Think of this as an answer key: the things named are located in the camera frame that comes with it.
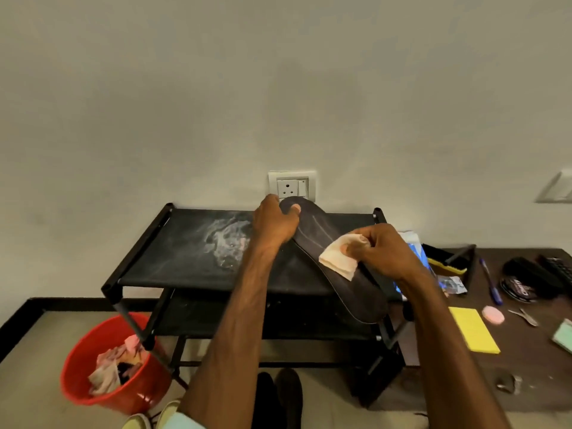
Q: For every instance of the metal nail clipper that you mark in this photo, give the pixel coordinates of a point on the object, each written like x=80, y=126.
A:
x=526, y=317

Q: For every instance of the person's right forearm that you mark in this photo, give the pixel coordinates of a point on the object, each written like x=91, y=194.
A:
x=447, y=352

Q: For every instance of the black fabric shoe rack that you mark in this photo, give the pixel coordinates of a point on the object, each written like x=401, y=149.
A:
x=178, y=254

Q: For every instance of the black remote control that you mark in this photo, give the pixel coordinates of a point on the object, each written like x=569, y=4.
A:
x=558, y=267

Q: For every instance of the black shoe insole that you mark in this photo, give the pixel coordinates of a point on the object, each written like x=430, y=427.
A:
x=321, y=236

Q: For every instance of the pale yellow shoe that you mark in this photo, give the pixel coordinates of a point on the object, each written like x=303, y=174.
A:
x=167, y=413
x=136, y=422

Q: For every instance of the black and yellow brush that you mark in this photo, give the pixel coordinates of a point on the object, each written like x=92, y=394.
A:
x=447, y=259

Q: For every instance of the person's left thumb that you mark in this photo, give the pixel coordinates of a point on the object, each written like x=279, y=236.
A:
x=295, y=210

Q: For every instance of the black shoe polish tin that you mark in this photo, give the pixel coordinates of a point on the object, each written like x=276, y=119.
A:
x=518, y=291

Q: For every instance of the pale green sponge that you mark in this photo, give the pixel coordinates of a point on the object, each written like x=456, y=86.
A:
x=564, y=337

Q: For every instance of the person's right hand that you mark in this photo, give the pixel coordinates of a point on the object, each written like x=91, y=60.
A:
x=388, y=256

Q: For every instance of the person's left forearm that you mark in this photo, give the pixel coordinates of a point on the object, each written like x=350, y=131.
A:
x=237, y=335

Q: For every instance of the white wiping cloth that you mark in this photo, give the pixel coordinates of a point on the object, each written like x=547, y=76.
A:
x=337, y=259

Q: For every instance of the black shoe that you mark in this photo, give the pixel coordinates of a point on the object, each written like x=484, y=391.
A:
x=264, y=402

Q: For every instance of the blue and white packet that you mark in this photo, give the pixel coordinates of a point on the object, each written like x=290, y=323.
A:
x=420, y=252

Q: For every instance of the person's left hand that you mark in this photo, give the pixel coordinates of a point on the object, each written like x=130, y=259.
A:
x=270, y=225

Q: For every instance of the red plastic bucket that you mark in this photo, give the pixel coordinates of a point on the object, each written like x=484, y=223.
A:
x=147, y=390

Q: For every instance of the blue pen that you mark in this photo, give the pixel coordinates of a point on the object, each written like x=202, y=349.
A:
x=490, y=281

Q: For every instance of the person's right thumb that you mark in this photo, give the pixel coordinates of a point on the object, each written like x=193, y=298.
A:
x=354, y=250

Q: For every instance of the pink round sponge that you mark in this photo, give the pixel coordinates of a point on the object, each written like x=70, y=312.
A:
x=493, y=315

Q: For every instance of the light blue sleeve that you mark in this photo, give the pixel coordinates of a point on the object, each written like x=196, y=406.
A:
x=183, y=422

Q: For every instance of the small printed sachet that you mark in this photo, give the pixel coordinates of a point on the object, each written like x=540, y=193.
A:
x=452, y=285

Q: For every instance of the white wall power socket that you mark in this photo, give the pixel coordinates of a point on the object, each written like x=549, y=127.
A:
x=291, y=186

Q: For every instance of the yellow sponge cloth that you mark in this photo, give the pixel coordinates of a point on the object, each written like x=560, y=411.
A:
x=474, y=330

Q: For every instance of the crumpled waste cloths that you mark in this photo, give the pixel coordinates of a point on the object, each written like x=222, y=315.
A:
x=107, y=370

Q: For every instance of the black shoe brush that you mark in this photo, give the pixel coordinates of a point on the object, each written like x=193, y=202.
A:
x=531, y=271

